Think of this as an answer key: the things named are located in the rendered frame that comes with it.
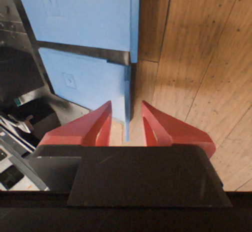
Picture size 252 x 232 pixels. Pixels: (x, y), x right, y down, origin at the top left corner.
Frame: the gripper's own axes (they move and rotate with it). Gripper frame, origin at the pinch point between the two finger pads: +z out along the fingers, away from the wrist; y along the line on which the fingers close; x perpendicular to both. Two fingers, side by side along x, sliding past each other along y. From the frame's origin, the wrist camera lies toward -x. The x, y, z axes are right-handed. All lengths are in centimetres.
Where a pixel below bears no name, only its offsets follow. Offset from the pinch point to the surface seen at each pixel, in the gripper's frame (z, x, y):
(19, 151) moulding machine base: 277, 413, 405
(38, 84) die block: 13.4, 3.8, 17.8
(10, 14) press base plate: 14.8, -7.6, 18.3
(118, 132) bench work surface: 5.3, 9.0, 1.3
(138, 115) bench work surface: 3.5, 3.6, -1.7
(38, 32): 7.7, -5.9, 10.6
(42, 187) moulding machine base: 160, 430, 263
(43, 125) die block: 11.3, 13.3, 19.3
